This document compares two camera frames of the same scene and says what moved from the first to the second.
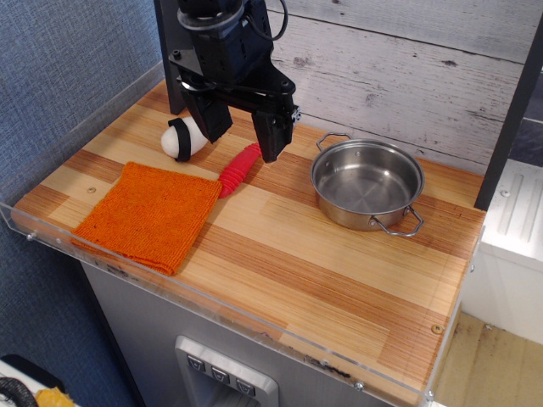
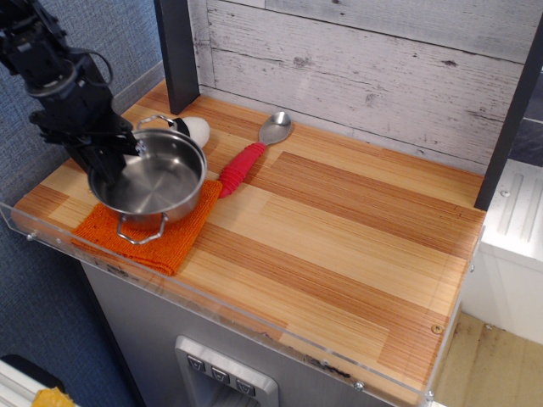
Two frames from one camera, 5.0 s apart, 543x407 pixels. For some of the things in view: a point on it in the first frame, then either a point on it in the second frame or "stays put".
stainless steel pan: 366,183 → 162,185
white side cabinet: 505,284 stays put
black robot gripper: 241,70 → 74,108
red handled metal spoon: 237,170 stays put
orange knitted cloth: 150,215 stays put
